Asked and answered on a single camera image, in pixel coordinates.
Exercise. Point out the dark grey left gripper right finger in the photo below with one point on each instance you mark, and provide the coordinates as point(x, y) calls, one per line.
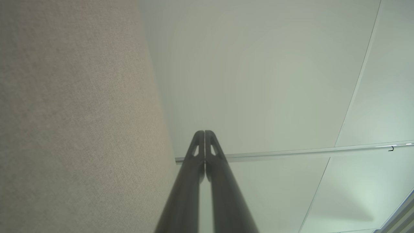
point(229, 200)

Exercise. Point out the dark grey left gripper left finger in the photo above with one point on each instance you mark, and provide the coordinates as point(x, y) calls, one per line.
point(182, 200)

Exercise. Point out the silver metal wall rail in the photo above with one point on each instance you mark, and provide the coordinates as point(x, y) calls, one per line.
point(291, 152)

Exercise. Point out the grey aluminium frame profile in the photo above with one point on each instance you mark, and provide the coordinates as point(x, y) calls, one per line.
point(402, 216)

